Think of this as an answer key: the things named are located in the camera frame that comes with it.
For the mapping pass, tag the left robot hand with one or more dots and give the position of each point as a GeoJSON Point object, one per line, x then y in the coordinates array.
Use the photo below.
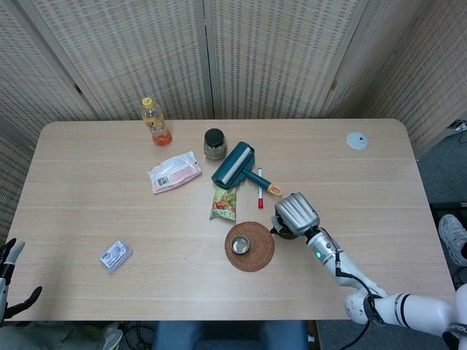
{"type": "Point", "coordinates": [4, 277]}

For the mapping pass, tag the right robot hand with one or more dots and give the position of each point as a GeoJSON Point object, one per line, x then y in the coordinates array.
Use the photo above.
{"type": "Point", "coordinates": [297, 213]}

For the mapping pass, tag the black teapot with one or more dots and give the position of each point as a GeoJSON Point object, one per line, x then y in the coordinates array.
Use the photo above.
{"type": "Point", "coordinates": [289, 236]}

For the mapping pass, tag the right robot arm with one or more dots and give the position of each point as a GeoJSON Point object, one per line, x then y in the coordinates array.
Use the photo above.
{"type": "Point", "coordinates": [346, 270]}

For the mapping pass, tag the round woven rattan coaster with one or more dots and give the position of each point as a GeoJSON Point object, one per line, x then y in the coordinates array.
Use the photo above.
{"type": "Point", "coordinates": [261, 255]}

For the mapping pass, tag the small metal cup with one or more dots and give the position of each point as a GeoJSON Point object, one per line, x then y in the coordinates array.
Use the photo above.
{"type": "Point", "coordinates": [241, 245]}

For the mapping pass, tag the red and white marker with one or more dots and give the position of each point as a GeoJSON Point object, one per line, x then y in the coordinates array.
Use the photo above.
{"type": "Point", "coordinates": [260, 189]}

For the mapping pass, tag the green snack bag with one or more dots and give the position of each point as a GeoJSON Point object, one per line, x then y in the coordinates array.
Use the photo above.
{"type": "Point", "coordinates": [223, 204]}

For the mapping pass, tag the grey cloth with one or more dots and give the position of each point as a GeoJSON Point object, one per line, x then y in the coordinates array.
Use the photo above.
{"type": "Point", "coordinates": [54, 337]}

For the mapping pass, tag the teal lint roller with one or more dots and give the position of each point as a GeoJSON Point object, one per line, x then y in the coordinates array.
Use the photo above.
{"type": "Point", "coordinates": [231, 166]}

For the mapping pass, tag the glass jar with black lid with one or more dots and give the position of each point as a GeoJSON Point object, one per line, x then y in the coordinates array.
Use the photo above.
{"type": "Point", "coordinates": [214, 142]}

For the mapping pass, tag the clear plastic tissue pack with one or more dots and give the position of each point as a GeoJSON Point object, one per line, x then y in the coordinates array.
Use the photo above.
{"type": "Point", "coordinates": [116, 255]}

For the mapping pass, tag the grey sneaker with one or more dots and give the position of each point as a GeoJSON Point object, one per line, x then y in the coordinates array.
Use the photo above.
{"type": "Point", "coordinates": [111, 335]}

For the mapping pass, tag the pink and white packet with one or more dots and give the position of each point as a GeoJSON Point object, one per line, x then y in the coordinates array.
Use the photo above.
{"type": "Point", "coordinates": [173, 173]}

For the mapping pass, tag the blue chair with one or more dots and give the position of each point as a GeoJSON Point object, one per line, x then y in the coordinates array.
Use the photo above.
{"type": "Point", "coordinates": [230, 335]}

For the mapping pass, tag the black floor bar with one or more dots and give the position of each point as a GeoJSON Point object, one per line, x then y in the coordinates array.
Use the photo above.
{"type": "Point", "coordinates": [448, 208]}

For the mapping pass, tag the white sneaker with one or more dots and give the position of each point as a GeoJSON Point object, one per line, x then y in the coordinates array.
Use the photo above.
{"type": "Point", "coordinates": [452, 237]}

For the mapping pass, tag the orange drink bottle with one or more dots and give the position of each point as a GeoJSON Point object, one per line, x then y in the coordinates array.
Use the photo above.
{"type": "Point", "coordinates": [157, 125]}

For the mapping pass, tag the white power strip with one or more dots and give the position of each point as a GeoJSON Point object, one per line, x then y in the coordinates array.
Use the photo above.
{"type": "Point", "coordinates": [458, 125]}

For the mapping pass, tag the woven folding screen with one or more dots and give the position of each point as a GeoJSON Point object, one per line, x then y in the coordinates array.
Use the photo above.
{"type": "Point", "coordinates": [146, 54]}

